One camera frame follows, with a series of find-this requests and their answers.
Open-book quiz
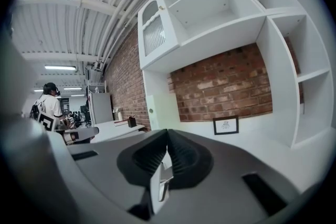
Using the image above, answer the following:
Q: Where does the white hutch shelf unit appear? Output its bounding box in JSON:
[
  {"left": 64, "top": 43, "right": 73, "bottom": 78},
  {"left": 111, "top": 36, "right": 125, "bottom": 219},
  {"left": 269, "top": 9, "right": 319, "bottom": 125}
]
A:
[{"left": 137, "top": 0, "right": 334, "bottom": 151}]

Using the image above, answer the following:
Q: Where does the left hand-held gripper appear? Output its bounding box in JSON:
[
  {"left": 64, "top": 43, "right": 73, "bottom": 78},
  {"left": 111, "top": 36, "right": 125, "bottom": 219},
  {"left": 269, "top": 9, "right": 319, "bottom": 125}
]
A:
[{"left": 36, "top": 111, "right": 100, "bottom": 145}]

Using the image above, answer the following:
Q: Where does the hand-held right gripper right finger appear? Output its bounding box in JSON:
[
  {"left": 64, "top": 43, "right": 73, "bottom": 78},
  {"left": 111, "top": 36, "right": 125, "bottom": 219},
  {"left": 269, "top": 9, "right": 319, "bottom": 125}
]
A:
[{"left": 157, "top": 128, "right": 304, "bottom": 224}]

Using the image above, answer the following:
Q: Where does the black picture frame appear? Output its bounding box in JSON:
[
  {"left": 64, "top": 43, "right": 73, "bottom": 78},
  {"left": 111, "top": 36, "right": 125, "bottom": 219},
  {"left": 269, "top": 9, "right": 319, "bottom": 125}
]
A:
[{"left": 212, "top": 114, "right": 240, "bottom": 136}]

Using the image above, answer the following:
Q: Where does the large metal binder clip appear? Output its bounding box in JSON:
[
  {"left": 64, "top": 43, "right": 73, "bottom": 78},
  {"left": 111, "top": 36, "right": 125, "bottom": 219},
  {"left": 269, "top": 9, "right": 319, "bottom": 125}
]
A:
[{"left": 149, "top": 151, "right": 174, "bottom": 215}]

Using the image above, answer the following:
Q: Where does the plain white desk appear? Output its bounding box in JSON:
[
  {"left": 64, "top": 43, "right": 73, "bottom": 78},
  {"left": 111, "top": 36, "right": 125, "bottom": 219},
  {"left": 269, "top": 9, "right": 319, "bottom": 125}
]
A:
[{"left": 91, "top": 119, "right": 146, "bottom": 144}]

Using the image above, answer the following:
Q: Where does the white desk with drawers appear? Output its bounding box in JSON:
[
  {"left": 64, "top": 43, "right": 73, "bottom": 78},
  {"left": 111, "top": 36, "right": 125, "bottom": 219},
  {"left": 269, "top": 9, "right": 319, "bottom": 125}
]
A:
[{"left": 143, "top": 119, "right": 336, "bottom": 194}]

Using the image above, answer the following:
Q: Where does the grey metal cabinet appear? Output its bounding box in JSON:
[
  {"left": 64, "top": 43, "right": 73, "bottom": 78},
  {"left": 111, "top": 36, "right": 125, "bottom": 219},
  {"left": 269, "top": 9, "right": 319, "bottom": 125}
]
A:
[{"left": 87, "top": 80, "right": 114, "bottom": 125}]

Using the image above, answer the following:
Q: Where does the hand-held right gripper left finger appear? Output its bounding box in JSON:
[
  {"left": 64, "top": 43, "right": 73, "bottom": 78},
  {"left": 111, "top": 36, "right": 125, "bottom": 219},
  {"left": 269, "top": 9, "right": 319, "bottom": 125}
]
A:
[{"left": 52, "top": 128, "right": 169, "bottom": 224}]

